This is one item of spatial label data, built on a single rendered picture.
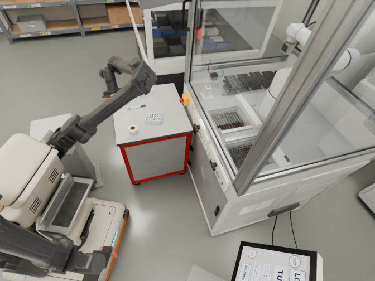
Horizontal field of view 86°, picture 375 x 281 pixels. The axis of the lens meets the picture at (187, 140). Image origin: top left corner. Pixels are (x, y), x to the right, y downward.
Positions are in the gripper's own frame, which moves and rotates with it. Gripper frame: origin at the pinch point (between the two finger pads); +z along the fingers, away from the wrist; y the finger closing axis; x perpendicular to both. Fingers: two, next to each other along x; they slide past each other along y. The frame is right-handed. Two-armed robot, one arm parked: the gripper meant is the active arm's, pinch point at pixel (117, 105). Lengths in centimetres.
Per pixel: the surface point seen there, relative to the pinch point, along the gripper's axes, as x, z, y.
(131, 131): -7.6, 25.7, -21.5
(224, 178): 60, 42, 7
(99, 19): -207, -88, -332
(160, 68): -2, -9, -86
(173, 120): 17, 27, -45
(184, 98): 27, 11, -50
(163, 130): 12.2, 30.3, -33.7
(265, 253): 78, 49, 45
